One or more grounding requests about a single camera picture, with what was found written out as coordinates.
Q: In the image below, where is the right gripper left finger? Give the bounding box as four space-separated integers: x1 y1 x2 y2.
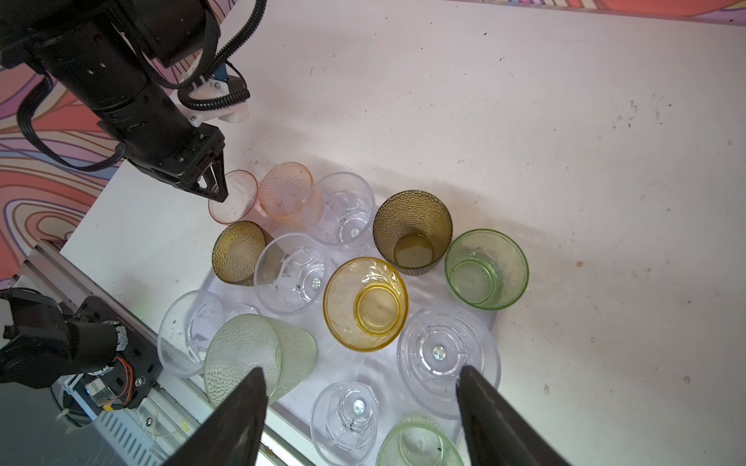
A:
165 367 268 466

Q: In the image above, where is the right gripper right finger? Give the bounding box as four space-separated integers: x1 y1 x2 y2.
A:
456 365 568 466

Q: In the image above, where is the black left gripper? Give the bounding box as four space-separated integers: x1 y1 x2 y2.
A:
97 122 228 203

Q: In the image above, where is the pink textured cup back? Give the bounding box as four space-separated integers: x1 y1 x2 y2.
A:
258 162 314 221

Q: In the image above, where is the pale green textured cup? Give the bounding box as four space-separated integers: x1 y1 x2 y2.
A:
376 416 464 466

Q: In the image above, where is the dark amber textured cup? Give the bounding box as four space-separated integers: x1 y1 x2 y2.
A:
212 221 274 287

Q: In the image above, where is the tall pale green cup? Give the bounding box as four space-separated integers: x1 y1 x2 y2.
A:
203 314 318 408

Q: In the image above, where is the clear faceted glass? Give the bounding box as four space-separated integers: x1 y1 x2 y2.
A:
397 305 501 421
302 172 377 256

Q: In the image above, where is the small clear glass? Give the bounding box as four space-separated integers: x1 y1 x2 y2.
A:
310 382 379 465

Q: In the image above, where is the clear tumbler back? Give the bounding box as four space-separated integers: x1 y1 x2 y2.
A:
254 233 331 316

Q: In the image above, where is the small green glass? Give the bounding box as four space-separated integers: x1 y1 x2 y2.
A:
445 228 530 312

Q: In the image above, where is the yellow smooth cup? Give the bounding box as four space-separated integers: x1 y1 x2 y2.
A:
322 256 409 353

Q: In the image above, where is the olive amber textured cup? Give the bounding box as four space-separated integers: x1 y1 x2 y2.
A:
372 190 454 276

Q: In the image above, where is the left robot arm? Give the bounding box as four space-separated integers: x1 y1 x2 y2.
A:
1 1 266 202

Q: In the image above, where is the lavender plastic tray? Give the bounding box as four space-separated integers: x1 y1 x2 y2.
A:
201 263 497 465

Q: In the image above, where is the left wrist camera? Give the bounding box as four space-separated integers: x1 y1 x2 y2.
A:
173 61 251 128

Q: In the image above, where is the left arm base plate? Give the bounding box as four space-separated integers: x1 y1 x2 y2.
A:
60 296 162 419

